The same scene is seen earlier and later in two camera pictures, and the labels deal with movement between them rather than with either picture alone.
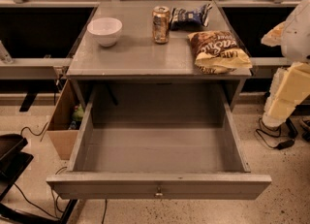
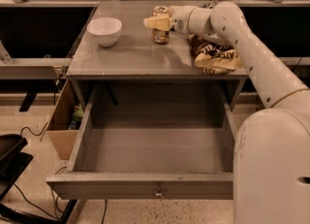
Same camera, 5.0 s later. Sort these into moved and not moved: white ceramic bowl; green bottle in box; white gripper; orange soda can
Moved: white gripper
Not moved: white ceramic bowl; orange soda can; green bottle in box
